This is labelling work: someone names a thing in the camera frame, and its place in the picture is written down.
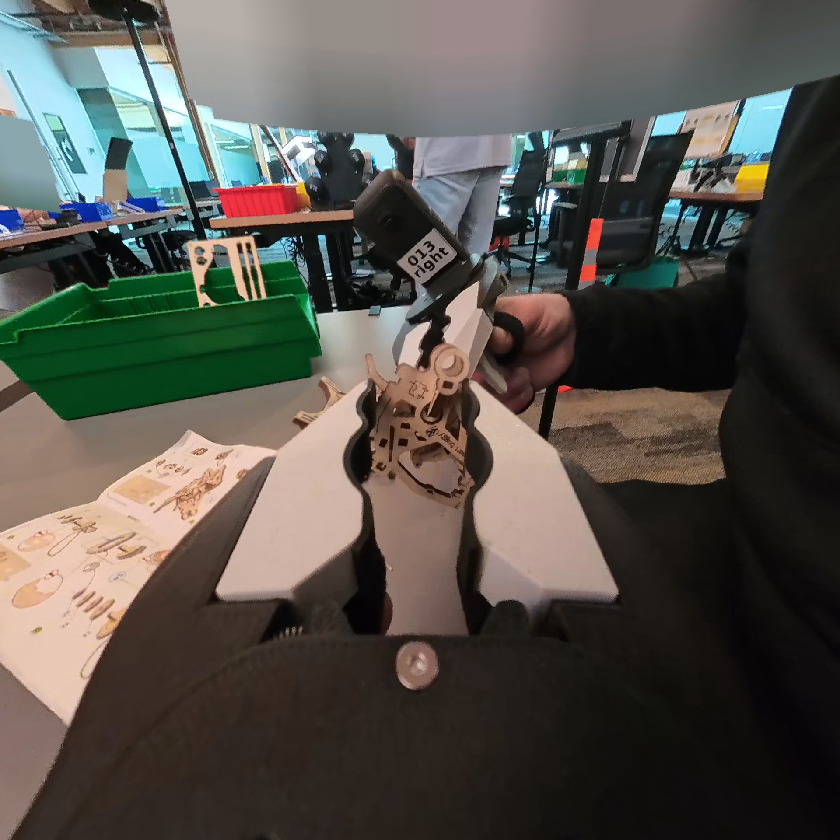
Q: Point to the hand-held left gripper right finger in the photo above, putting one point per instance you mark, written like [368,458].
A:
[544,525]

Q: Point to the black dumbbell rack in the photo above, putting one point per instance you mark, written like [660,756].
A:
[338,174]

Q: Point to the yellow storage bin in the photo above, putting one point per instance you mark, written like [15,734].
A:
[753,177]

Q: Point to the red storage bin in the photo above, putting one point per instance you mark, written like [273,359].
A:
[256,202]

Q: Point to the black table leg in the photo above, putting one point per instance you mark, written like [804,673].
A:
[548,413]

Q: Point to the blue storage bin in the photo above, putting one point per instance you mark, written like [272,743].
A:
[88,210]
[144,205]

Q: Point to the person's right hand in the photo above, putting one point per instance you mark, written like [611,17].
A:
[544,341]

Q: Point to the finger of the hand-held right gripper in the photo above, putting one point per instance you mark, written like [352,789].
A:
[474,328]
[407,344]

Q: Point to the instruction booklet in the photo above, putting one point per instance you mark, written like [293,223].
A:
[65,571]

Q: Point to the black light stand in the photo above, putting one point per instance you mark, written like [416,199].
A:
[166,131]

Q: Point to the person's right forearm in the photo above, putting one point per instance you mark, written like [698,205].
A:
[656,328]

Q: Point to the wooden top desk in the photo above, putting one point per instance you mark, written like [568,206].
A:
[715,197]
[65,229]
[282,220]

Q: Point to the black mesh office chair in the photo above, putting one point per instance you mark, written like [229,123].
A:
[522,210]
[646,203]

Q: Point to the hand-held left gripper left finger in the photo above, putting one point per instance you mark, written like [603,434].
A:
[295,525]

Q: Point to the wooden model chassis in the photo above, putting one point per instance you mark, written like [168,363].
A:
[407,407]

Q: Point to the wooden cutout sheet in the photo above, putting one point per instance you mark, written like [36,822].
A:
[220,275]

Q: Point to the orange striped post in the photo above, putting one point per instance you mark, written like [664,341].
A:
[592,253]

